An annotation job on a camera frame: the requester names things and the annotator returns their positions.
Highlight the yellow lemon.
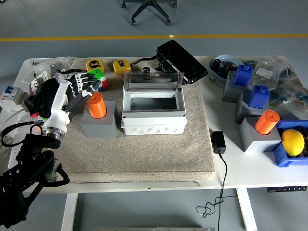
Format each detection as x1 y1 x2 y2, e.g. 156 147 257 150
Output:
281 129 306 157

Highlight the black cable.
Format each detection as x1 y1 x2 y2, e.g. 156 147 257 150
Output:
131 55 159 66

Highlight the white table leg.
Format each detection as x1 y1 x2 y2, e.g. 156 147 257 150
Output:
237 188 258 231
61 192 79 231

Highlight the grey-brown mat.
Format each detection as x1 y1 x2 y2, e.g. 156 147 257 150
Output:
44 57 217 184

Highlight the orange cylinder battery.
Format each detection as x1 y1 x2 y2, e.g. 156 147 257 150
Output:
87 93 107 119
255 110 280 136

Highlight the black folded cloth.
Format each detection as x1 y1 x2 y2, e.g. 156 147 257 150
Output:
24 78 64 117

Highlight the transparent box lid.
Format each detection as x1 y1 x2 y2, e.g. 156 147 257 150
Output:
122 71 185 93

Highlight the black table control panel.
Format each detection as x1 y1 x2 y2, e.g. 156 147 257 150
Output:
267 185 308 193

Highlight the large rubik's cube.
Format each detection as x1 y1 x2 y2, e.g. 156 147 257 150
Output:
87 68 109 92

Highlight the black flat device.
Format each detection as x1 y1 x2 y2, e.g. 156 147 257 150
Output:
155 40 209 84

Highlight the black capacitor cluster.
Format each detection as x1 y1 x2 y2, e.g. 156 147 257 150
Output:
221 61 236 77

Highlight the blue plastic bin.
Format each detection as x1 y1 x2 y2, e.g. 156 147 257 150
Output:
271 120 308 168

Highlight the yellow tape measure round label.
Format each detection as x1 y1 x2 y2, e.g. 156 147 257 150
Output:
86 59 106 72

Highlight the white circuit breaker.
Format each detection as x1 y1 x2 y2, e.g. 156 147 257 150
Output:
0 85 31 114

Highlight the black power adapter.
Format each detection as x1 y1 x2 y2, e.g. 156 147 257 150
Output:
210 131 227 154

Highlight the black lanyard strap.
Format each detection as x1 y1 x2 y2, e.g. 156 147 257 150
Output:
56 68 87 74

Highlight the clear plastic parts bag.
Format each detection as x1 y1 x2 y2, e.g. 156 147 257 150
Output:
269 72 308 121
245 55 291 81

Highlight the light blue bowl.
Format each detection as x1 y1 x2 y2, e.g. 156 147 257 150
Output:
208 54 245 84

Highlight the white junction box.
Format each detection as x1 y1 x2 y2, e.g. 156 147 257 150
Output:
121 84 188 135

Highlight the white cable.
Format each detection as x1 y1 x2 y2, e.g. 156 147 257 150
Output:
0 107 27 130

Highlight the white power strip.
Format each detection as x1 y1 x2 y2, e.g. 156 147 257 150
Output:
7 112 49 169

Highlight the blue plastic block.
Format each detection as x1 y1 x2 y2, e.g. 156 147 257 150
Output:
233 64 254 87
247 85 270 109

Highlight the grey battery holder block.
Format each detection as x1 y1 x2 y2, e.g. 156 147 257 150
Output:
238 116 282 153
81 100 118 139

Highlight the black adapter cord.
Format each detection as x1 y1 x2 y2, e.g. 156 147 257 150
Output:
196 153 238 231

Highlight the black office chair base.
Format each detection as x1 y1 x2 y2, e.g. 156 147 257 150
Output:
121 0 179 26

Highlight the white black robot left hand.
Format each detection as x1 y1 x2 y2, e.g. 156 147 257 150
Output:
42 71 102 132

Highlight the clear plastic bags pile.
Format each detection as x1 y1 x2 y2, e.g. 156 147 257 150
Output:
20 56 77 92

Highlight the yellow tape measure black label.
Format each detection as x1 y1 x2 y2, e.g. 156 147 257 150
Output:
113 59 132 76

